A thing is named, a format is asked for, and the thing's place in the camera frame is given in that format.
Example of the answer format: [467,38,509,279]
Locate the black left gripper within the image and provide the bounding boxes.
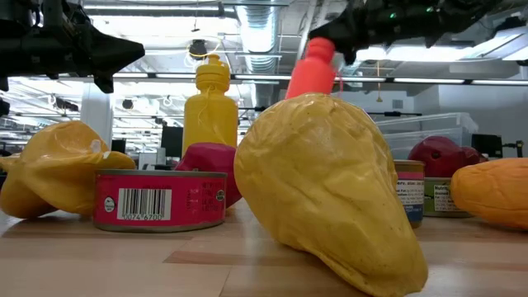
[0,24,146,94]

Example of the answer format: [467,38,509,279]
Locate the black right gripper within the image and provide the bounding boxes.
[309,0,445,65]

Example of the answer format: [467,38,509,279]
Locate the orange squeeze bottle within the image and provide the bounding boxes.
[284,36,337,101]

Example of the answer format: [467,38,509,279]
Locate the yellow squeeze bottle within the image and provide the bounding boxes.
[181,54,239,158]

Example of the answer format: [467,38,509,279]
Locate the yellow star fruit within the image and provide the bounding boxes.
[0,120,137,219]

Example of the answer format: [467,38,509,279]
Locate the red apple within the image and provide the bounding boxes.
[174,142,243,209]

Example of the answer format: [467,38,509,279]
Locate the yellow pear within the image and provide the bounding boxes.
[233,92,429,297]

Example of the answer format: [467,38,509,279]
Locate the dark red wrinkled fruit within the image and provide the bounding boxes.
[407,135,474,179]

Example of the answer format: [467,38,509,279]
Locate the blue red label tin can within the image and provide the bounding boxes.
[394,159,427,229]

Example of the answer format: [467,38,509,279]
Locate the green label tin can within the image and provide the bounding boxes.
[423,177,474,219]

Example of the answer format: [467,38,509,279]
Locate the orange yellow mango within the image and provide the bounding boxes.
[449,158,528,231]

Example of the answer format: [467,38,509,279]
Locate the black ceiling device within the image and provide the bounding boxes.
[188,39,209,61]

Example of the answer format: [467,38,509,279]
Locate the clear tall plastic bin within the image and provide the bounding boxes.
[374,112,480,161]

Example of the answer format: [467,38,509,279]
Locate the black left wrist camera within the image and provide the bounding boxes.
[22,0,86,26]

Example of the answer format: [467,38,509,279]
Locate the hanging cord with weight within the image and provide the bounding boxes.
[375,60,384,103]

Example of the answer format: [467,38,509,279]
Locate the silver ventilation duct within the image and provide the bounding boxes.
[235,0,282,75]

